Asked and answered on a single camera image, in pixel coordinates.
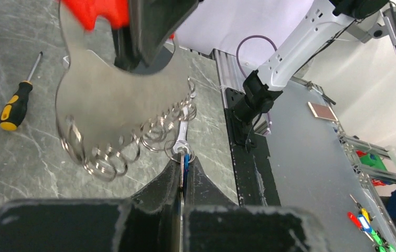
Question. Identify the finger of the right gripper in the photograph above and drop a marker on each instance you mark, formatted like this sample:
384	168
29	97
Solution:
151	23

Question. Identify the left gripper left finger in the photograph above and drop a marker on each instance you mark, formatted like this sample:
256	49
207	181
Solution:
146	221

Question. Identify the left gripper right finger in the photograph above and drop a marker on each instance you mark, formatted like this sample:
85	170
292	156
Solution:
249	228

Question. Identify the blue tagged key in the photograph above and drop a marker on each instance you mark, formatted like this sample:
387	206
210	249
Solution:
184	165

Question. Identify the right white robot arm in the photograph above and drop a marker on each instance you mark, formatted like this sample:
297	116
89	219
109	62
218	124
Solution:
323	20

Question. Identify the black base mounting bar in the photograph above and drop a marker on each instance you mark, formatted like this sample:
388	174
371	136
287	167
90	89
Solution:
255	183

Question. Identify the silver combination wrench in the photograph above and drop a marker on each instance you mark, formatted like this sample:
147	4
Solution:
181	144

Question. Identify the coloured key tags pile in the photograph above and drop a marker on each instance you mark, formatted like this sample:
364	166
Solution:
362	220

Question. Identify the yellow black screwdriver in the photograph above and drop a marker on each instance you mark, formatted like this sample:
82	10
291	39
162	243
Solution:
14	112

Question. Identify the aluminium frame rail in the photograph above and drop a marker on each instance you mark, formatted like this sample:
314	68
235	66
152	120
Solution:
230	76

